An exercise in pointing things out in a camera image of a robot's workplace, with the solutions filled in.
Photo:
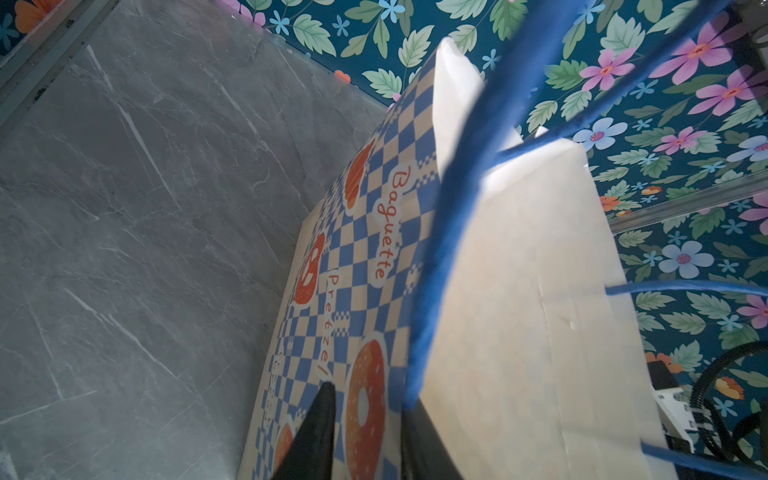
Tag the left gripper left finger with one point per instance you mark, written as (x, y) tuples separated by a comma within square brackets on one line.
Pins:
[(310, 455)]

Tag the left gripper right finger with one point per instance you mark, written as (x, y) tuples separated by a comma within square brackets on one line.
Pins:
[(423, 454)]

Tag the checkered paper bag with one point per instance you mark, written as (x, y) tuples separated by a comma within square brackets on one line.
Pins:
[(560, 193)]

